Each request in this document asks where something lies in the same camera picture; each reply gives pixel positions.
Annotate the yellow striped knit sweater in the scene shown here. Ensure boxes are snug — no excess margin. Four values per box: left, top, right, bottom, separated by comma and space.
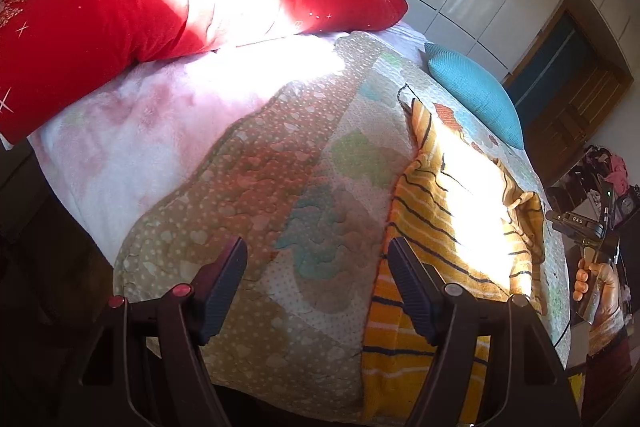
361, 100, 547, 421

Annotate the right hand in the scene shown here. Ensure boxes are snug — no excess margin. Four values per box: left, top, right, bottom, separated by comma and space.
573, 259, 625, 358

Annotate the cluttered shelf unit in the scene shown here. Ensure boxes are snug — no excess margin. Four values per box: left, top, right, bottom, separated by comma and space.
546, 145, 639, 230

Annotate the pink cloth on shelf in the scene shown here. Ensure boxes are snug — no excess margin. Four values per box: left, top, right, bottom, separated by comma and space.
604, 155, 629, 196

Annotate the dark wooden door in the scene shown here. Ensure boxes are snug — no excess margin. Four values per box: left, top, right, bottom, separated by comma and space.
506, 8, 632, 186

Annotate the teal knit cushion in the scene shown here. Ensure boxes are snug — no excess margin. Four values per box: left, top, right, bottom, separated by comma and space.
424, 42, 524, 150

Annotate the heart patterned quilt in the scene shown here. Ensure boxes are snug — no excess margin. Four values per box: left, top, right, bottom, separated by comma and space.
114, 32, 568, 425

